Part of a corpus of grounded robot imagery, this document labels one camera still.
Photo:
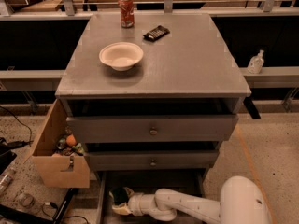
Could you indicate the green and yellow sponge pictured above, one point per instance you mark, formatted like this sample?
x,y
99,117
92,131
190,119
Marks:
x,y
119,196

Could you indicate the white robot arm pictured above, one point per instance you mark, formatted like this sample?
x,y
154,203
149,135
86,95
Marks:
x,y
241,202

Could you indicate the grey open bottom drawer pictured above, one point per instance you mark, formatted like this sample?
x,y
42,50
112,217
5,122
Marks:
x,y
185,181

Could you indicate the grey middle drawer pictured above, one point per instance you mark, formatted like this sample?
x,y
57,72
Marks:
x,y
151,160

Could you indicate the grey top drawer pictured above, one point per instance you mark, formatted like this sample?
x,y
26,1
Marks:
x,y
152,128

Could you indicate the grey wooden drawer cabinet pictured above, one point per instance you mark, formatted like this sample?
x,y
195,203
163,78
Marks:
x,y
190,71

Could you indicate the cardboard box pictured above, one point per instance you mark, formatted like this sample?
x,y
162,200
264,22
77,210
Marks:
x,y
58,171

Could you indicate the orange fruit in box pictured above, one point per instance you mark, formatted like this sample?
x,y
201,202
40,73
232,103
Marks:
x,y
71,140

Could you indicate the metal can in box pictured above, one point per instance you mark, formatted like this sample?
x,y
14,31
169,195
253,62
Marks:
x,y
61,144

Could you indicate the glass jar on floor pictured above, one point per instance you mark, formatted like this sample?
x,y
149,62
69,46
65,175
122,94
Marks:
x,y
26,200

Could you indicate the black metal stand base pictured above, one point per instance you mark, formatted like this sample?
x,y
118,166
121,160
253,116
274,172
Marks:
x,y
39,213

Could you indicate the clear plastic bottle on floor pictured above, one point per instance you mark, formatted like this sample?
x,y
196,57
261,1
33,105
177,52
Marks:
x,y
6,178

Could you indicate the white paper bowl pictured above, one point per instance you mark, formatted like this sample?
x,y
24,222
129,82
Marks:
x,y
121,56

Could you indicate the black snack bar wrapper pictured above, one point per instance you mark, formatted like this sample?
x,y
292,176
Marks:
x,y
156,33

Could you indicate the clear hand sanitizer bottle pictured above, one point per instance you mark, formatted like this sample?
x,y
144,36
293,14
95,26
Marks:
x,y
256,63

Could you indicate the orange soda can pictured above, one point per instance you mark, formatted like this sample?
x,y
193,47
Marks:
x,y
127,13

